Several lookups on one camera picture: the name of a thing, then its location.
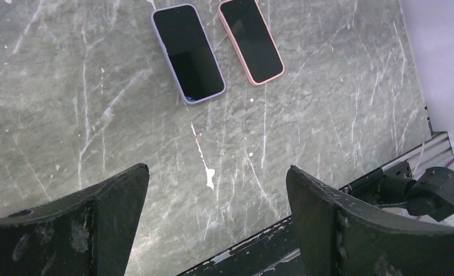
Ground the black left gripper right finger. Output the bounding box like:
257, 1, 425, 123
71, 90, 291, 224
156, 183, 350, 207
286, 166, 454, 275

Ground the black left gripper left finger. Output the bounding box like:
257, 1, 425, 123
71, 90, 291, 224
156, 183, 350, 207
0, 163, 149, 275

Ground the lavender phone case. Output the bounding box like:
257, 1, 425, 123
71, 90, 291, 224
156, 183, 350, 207
150, 3, 227, 106

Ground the blue smartphone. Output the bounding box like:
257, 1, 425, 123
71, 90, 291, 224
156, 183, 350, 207
151, 3, 226, 105

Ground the pink phone case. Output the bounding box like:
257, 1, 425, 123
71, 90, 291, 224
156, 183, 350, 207
217, 0, 285, 87

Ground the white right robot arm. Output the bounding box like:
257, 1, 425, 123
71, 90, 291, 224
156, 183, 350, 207
340, 132, 454, 222

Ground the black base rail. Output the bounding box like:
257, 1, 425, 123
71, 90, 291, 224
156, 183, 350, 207
177, 162, 414, 276

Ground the aluminium frame rail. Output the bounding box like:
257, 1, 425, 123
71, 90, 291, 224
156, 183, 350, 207
382, 132, 454, 176

